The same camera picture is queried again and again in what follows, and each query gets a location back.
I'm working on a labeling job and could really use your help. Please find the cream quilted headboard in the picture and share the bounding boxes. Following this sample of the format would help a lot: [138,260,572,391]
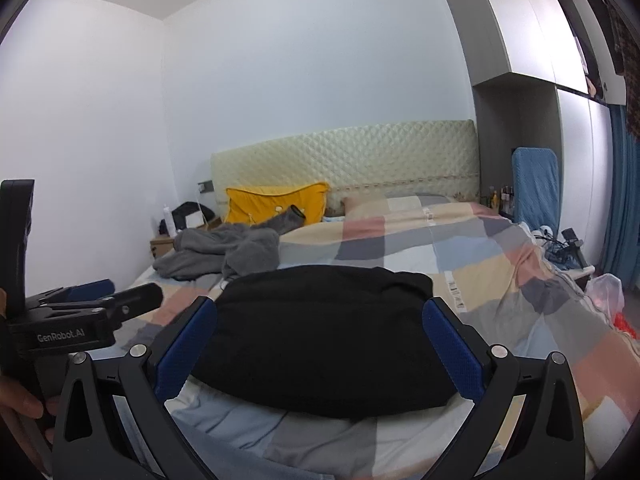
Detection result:
[210,119,480,214]

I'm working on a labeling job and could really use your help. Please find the wooden nightstand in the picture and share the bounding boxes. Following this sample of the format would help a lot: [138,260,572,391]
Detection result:
[150,217,221,259]

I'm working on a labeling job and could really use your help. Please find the grey white wardrobe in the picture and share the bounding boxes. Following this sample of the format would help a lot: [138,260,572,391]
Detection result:
[432,0,629,221]

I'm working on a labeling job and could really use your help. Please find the grey wall socket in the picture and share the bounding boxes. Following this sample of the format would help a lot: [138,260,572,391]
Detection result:
[198,180,215,194]

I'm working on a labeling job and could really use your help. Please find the white spray bottle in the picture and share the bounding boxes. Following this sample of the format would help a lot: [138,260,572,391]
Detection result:
[158,206,176,237]

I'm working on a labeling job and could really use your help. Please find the black bag on nightstand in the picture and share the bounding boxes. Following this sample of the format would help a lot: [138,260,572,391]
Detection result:
[171,202,216,231]

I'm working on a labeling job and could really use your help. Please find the blue curtain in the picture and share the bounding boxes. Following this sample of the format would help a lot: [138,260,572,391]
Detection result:
[601,105,639,289]

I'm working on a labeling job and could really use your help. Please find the patchwork pastel bed quilt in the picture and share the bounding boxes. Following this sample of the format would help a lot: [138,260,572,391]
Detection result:
[84,194,633,480]

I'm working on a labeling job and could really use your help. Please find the bottles on shelf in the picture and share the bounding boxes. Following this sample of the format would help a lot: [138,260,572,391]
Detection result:
[482,186,514,220]

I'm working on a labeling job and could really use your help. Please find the grey fleece garment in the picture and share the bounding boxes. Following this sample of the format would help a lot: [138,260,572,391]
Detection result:
[153,206,306,281]

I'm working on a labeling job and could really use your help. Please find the black tripod device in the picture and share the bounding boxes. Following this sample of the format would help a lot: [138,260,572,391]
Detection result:
[532,226,590,271]

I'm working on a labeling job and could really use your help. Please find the translucent plastic bag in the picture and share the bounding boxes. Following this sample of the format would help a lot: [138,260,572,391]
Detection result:
[586,273,625,324]

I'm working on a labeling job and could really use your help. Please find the person's left hand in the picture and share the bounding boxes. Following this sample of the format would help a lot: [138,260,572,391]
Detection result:
[0,286,61,476]

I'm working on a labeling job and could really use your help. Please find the black puffer jacket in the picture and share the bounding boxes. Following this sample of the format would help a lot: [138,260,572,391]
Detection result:
[191,266,457,420]

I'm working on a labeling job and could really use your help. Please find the blue towel covered chair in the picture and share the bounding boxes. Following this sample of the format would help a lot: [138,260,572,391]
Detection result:
[511,148,561,235]

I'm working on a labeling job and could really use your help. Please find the yellow pillow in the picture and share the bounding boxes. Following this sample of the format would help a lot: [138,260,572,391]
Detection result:
[224,182,330,226]

